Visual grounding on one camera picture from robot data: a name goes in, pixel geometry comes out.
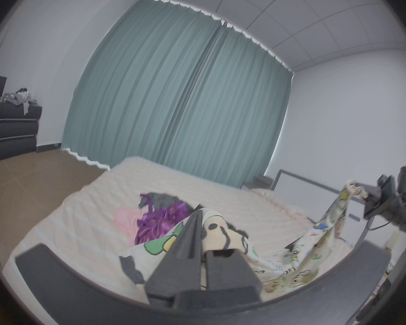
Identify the pink garment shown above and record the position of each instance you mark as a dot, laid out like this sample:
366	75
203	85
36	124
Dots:
127	220

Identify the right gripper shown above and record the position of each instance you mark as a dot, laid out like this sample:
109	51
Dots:
380	208

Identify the cream pillow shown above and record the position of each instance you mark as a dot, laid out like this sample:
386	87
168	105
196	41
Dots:
277	201

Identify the blue-green curtain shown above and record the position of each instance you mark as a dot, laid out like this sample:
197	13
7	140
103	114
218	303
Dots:
176	96

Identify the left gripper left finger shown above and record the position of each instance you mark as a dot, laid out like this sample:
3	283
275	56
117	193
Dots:
181	252

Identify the white printed pyjama top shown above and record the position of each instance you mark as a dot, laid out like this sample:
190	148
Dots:
220	230

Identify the black shirt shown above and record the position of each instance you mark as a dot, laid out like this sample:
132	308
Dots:
164	200

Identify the bed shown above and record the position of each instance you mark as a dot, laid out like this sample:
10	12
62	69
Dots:
88	215

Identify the purple satin garment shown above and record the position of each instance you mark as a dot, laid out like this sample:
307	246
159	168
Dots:
159	223

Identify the grey white pile of clothes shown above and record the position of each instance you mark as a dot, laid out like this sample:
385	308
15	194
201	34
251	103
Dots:
18	98

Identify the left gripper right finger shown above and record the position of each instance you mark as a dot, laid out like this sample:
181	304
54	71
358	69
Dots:
231	273

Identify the black chest of drawers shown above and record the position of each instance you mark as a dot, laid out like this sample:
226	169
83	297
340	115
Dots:
10	130

